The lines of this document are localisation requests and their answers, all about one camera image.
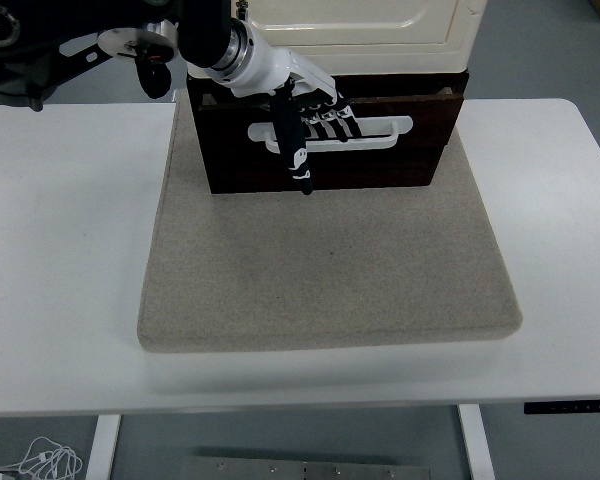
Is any white table leg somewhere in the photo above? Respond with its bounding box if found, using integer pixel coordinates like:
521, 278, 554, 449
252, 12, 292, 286
83, 413, 124, 480
456, 403, 497, 480

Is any white cable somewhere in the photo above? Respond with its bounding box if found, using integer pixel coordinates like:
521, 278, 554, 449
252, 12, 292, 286
16, 435, 84, 480

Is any black table control panel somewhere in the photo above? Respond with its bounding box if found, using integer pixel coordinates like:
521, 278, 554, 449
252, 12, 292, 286
523, 399, 600, 416

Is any white drawer handle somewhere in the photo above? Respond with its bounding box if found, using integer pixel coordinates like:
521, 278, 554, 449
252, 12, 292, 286
246, 115, 415, 153

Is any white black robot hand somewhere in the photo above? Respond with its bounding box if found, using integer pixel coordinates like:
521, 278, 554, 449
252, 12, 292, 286
212, 20, 367, 197

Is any dark brown wooden drawer case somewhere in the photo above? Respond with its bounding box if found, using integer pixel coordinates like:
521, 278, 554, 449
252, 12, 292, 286
185, 68, 471, 196

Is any dark brown wooden drawer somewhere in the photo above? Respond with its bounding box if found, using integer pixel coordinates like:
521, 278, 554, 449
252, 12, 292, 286
193, 84, 468, 192

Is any beige fabric mat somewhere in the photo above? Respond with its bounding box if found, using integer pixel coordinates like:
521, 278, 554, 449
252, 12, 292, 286
136, 89, 526, 354

